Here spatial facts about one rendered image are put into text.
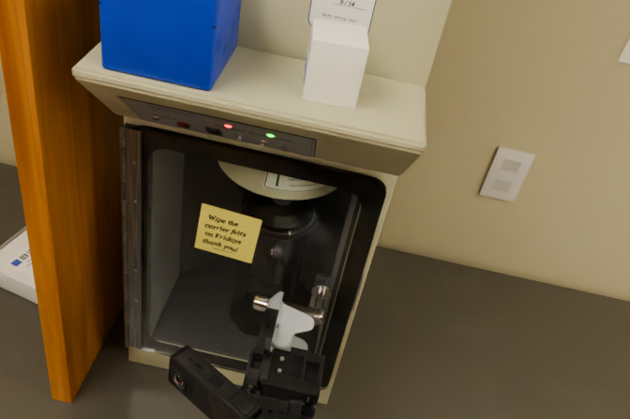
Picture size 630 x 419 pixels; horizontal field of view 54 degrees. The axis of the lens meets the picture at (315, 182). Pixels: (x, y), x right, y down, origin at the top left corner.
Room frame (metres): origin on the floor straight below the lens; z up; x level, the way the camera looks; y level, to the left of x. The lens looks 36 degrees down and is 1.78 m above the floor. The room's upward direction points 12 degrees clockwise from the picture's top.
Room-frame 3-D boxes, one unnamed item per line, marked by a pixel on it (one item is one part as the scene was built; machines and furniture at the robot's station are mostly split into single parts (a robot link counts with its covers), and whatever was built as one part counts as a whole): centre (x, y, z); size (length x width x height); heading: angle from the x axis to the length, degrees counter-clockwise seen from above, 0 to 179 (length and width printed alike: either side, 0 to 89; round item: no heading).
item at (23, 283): (0.71, 0.43, 0.96); 0.16 x 0.12 x 0.04; 76
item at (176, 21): (0.52, 0.16, 1.56); 0.10 x 0.10 x 0.09; 89
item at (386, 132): (0.52, 0.07, 1.46); 0.32 x 0.11 x 0.10; 89
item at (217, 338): (0.57, 0.07, 1.19); 0.30 x 0.01 x 0.40; 89
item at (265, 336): (0.44, 0.02, 1.22); 0.09 x 0.02 x 0.05; 179
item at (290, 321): (0.49, 0.00, 1.22); 0.09 x 0.06 x 0.03; 179
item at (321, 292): (0.54, 0.00, 1.20); 0.10 x 0.05 x 0.03; 89
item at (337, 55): (0.52, 0.01, 1.54); 0.05 x 0.05 x 0.06; 6
